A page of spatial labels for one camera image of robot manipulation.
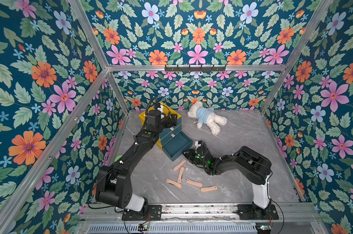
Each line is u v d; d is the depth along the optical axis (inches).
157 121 26.6
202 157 28.2
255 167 20.5
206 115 41.1
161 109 29.5
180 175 33.9
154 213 29.0
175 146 36.0
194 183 33.1
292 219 28.9
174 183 33.0
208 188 31.8
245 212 29.0
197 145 34.6
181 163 35.7
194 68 36.1
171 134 35.7
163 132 28.9
